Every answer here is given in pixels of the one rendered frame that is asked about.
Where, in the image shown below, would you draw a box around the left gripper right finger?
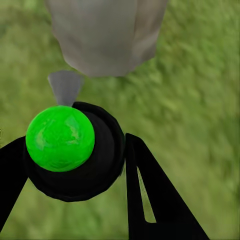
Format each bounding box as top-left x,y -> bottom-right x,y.
125,133 -> 210,240

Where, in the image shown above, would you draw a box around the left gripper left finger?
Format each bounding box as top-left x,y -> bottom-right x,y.
0,136 -> 28,232

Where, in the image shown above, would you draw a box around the pesticide atomizer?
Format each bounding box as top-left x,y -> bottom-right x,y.
22,70 -> 126,203

